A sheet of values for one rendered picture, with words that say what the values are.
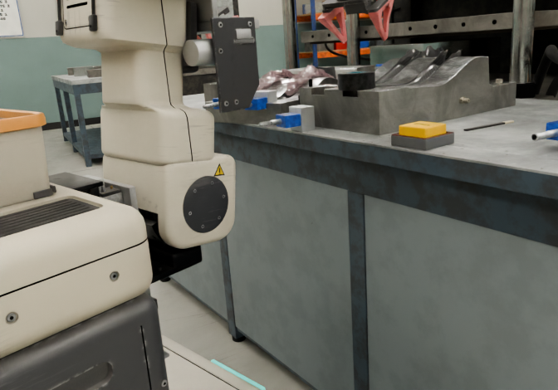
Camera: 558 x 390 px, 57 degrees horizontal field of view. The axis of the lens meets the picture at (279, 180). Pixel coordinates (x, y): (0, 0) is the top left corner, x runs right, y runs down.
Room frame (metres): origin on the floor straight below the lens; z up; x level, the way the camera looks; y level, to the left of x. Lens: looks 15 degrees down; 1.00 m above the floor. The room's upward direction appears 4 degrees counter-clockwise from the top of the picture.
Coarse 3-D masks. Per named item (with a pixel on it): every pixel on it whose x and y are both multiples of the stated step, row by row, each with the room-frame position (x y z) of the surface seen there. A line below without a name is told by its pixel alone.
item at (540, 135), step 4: (548, 124) 0.83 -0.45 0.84; (552, 124) 0.82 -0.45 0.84; (556, 124) 0.81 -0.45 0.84; (548, 128) 0.83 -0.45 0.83; (552, 128) 0.82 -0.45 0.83; (556, 128) 0.81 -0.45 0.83; (540, 132) 0.79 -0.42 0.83; (544, 132) 0.79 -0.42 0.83; (548, 132) 0.80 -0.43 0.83; (552, 132) 0.80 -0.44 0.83; (556, 132) 0.80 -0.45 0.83; (532, 136) 0.79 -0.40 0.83; (536, 136) 0.78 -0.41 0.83; (540, 136) 0.79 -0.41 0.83; (544, 136) 0.79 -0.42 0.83; (548, 136) 0.79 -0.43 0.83; (552, 136) 0.80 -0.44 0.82; (556, 136) 0.81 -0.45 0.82; (556, 140) 0.81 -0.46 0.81
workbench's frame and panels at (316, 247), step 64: (256, 128) 1.29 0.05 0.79; (256, 192) 1.40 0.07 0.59; (320, 192) 1.17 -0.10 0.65; (384, 192) 1.00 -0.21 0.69; (448, 192) 0.87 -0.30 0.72; (512, 192) 0.77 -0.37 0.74; (256, 256) 1.43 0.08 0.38; (320, 256) 1.18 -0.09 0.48; (384, 256) 1.00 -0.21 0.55; (448, 256) 0.87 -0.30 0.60; (512, 256) 0.77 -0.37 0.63; (256, 320) 1.46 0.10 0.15; (320, 320) 1.19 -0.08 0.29; (384, 320) 1.00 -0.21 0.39; (448, 320) 0.87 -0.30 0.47; (512, 320) 0.76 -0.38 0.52; (320, 384) 1.20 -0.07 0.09; (384, 384) 1.01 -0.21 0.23; (448, 384) 0.87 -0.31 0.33; (512, 384) 0.76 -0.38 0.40
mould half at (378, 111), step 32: (384, 64) 1.40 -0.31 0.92; (416, 64) 1.32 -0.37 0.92; (448, 64) 1.23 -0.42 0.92; (480, 64) 1.23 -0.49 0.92; (320, 96) 1.18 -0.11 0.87; (384, 96) 1.04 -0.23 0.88; (416, 96) 1.10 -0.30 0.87; (448, 96) 1.16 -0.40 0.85; (480, 96) 1.23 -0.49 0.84; (512, 96) 1.31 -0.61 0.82; (352, 128) 1.10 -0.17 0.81; (384, 128) 1.04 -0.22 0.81
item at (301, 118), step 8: (296, 112) 1.16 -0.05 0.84; (304, 112) 1.15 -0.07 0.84; (312, 112) 1.16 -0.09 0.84; (272, 120) 1.13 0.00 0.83; (280, 120) 1.14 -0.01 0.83; (288, 120) 1.13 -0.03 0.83; (296, 120) 1.14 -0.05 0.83; (304, 120) 1.15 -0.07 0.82; (312, 120) 1.16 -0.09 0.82; (296, 128) 1.16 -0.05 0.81; (304, 128) 1.15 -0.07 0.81; (312, 128) 1.16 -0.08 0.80
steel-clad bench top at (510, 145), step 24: (192, 96) 2.22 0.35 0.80; (456, 120) 1.15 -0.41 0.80; (480, 120) 1.13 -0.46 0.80; (504, 120) 1.11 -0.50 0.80; (528, 120) 1.09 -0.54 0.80; (552, 120) 1.07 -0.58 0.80; (384, 144) 0.94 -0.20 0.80; (456, 144) 0.90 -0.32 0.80; (480, 144) 0.88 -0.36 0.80; (504, 144) 0.87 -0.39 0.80; (528, 144) 0.86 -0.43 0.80; (552, 144) 0.84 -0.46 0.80; (528, 168) 0.70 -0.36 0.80; (552, 168) 0.69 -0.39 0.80
